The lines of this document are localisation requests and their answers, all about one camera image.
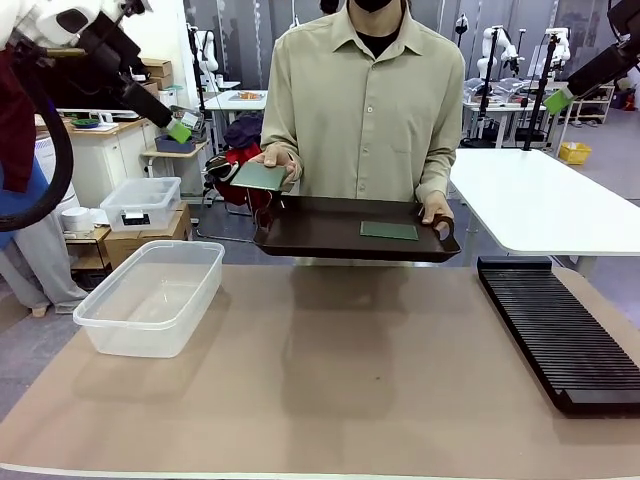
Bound cardboard box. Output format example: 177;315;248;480
102;202;194;271

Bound clear plastic open box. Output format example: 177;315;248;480
73;239;226;359

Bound wooden shelf unit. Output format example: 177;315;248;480
569;83;616;126

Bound person's left hand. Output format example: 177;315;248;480
414;182;456;234

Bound person's right hand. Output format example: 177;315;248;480
248;142;304;189

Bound green PCB board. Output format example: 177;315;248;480
359;220;420;242
229;162;296;192

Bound black slotted PCB rack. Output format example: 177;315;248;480
476;255;640;415

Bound white background desk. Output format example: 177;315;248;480
203;89;269;151

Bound stacked cardboard boxes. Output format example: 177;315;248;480
141;58;174;92

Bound black tripod stand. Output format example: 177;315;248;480
522;29;564;151

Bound blue fabric cover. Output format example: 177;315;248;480
0;162;51;251

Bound black face mask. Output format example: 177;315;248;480
349;0;396;14

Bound clear lidded storage box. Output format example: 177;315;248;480
99;176;182;233

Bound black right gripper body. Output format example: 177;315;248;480
567;44;640;97

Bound thick black cable hose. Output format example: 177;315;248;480
0;42;75;234

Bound dark red cloth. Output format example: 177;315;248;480
0;49;37;194

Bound person's right forearm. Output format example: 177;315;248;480
259;99;302;151

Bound white table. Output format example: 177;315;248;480
448;147;640;279

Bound grey cloth cover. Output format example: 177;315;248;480
0;219;90;315

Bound dark brown plastic tray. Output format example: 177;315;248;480
252;194;462;264

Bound blue grey bin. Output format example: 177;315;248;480
154;133;197;154

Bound person torso beige shirt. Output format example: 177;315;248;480
259;0;466;201

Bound red black backpack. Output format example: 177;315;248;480
204;144;266;207

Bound white cabinet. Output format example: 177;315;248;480
34;117;161;211

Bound white round container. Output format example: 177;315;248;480
60;207;92;234

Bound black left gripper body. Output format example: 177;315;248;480
54;9;175;130

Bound yellow plastic bin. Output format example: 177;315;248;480
558;142;593;165

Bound person's left forearm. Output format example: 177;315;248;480
415;139;459;194

